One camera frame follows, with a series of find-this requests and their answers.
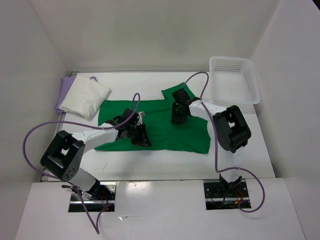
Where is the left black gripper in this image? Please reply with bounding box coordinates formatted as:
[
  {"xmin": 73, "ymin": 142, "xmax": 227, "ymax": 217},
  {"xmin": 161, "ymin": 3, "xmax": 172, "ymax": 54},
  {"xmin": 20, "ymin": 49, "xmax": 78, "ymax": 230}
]
[{"xmin": 126, "ymin": 122, "xmax": 152, "ymax": 148}]

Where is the green t shirt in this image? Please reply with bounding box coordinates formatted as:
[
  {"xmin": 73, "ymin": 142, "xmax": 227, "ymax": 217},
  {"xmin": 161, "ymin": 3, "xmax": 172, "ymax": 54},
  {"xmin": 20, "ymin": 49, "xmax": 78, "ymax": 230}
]
[{"xmin": 95, "ymin": 83, "xmax": 211, "ymax": 154}]

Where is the purple t shirt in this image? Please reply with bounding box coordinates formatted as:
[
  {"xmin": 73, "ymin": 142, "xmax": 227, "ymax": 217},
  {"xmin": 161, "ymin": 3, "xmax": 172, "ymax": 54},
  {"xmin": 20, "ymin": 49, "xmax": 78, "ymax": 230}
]
[{"xmin": 55, "ymin": 75, "xmax": 98, "ymax": 114}]

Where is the cream t shirt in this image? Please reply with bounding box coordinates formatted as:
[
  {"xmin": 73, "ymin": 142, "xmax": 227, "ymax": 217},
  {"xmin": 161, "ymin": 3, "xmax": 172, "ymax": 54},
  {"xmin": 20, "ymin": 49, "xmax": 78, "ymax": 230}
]
[{"xmin": 58, "ymin": 75, "xmax": 113, "ymax": 121}]

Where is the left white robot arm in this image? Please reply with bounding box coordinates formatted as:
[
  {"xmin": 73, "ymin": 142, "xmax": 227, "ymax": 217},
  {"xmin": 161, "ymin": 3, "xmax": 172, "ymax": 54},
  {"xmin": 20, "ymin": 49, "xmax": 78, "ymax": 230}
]
[{"xmin": 40, "ymin": 108, "xmax": 152, "ymax": 200}]

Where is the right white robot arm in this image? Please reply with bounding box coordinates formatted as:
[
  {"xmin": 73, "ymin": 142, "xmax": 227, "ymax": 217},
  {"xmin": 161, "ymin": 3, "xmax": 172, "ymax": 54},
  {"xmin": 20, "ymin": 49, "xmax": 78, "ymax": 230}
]
[{"xmin": 171, "ymin": 88, "xmax": 252, "ymax": 197}]

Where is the white perforated plastic basket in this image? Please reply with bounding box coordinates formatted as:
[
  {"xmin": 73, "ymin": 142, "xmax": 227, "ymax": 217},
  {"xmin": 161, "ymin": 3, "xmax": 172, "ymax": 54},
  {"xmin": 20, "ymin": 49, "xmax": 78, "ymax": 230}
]
[{"xmin": 209, "ymin": 56, "xmax": 261, "ymax": 105}]

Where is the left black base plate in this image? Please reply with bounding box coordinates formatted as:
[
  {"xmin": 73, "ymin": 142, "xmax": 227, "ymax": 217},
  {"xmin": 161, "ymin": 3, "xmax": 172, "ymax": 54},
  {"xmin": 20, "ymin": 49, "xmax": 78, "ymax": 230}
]
[{"xmin": 68, "ymin": 182, "xmax": 117, "ymax": 213}]

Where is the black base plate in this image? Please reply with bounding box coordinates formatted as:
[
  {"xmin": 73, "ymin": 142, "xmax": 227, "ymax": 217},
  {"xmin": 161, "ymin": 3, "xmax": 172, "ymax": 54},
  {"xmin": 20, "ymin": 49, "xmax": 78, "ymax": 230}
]
[
  {"xmin": 203, "ymin": 180, "xmax": 252, "ymax": 210},
  {"xmin": 68, "ymin": 182, "xmax": 117, "ymax": 213}
]

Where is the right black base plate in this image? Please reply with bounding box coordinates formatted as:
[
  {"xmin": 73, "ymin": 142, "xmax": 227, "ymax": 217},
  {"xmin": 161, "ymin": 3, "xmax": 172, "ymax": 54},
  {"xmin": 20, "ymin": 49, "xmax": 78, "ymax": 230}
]
[{"xmin": 203, "ymin": 180, "xmax": 252, "ymax": 210}]

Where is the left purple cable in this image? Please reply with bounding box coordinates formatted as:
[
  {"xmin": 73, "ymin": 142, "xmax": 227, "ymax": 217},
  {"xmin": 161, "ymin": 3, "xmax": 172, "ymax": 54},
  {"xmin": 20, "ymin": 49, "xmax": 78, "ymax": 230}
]
[{"xmin": 22, "ymin": 93, "xmax": 141, "ymax": 235}]

